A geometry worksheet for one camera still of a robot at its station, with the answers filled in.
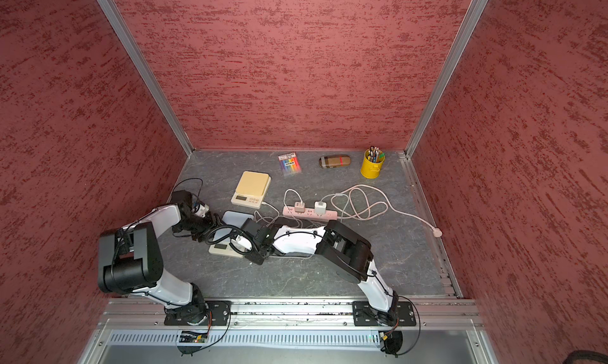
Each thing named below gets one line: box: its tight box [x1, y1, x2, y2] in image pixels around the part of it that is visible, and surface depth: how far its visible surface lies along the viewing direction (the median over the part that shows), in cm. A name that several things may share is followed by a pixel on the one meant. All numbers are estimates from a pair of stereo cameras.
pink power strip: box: [282, 206, 339, 221], surface depth 97 cm
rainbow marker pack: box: [277, 151, 302, 173], surface depth 116 cm
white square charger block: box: [314, 200, 327, 216], surface depth 93 cm
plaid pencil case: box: [319, 155, 352, 169], surface depth 116 cm
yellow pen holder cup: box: [360, 148, 386, 180], surface depth 106 cm
